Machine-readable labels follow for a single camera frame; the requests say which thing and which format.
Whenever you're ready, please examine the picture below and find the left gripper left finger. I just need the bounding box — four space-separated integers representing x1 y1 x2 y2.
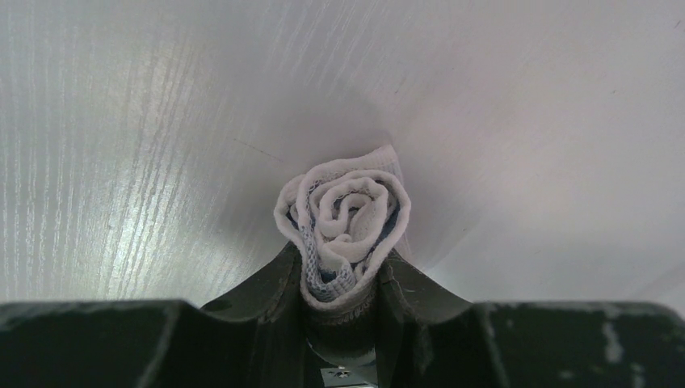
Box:
202 242 305 387

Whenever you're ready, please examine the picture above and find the white blue patterned towel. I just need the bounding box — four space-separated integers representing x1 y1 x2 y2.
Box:
274 145 411 325

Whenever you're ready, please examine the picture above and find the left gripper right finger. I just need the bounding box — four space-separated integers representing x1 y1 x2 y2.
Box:
376 250 472 387

